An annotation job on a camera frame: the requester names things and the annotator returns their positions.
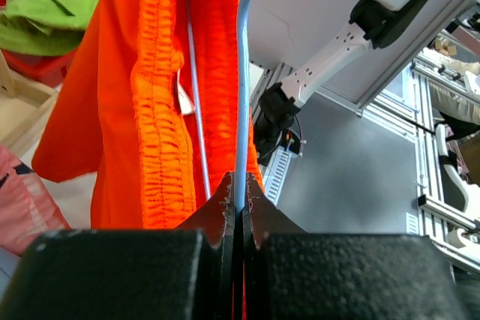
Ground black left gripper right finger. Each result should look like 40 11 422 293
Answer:
242 175 471 319

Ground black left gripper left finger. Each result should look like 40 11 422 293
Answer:
1 173 235 319

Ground orange shorts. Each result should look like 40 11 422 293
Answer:
31 0 266 320

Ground pink patterned shorts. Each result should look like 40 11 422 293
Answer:
0 146 70 256

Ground blue hanger of orange shorts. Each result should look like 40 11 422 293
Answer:
187 0 260 213

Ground lime green shorts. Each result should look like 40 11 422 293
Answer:
1 0 98 56

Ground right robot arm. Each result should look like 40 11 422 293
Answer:
253 0 428 165

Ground wooden clothes rack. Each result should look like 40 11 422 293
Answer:
1 57 58 157

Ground red plastic bin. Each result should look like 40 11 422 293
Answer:
1 0 75 88

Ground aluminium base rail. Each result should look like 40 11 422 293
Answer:
250 62 302 206

